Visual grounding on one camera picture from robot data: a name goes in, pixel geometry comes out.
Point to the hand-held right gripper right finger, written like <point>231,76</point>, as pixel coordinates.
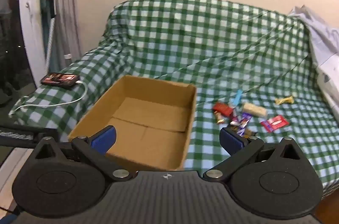
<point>231,140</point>

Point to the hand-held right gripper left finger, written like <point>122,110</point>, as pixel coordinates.
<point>104,138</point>

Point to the purple silver stick packet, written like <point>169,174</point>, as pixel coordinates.
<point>234,122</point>

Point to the dark brown snack packet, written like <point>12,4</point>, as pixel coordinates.
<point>250,133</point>

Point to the purple chocolate packet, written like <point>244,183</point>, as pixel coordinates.
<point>243,122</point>

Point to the red clear nut bar packet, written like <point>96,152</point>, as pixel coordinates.
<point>219,118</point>

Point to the red square snack packet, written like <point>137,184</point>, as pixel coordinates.
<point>221,108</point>

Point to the puffed rice bar packet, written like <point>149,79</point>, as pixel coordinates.
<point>254,109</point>

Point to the light blue stick packet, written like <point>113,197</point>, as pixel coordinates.
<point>237,98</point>

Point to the red white snack packet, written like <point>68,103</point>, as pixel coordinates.
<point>274,123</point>

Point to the cardboard box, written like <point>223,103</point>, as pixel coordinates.
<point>151,118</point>

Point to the gold candy bar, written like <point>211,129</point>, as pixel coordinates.
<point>284,100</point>

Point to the black smartphone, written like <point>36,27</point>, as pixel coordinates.
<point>60,78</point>

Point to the small white clip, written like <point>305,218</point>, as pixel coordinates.
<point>68,56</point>

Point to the green checked cloth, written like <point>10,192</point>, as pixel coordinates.
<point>201,41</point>

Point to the grey curtain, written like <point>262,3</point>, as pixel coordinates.
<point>65,17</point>

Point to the white printed cloth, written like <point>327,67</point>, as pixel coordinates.
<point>324,46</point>

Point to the dark mesh frame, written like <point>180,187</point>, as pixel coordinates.
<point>23,134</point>

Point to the white door frame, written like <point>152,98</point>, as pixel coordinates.
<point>30,14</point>

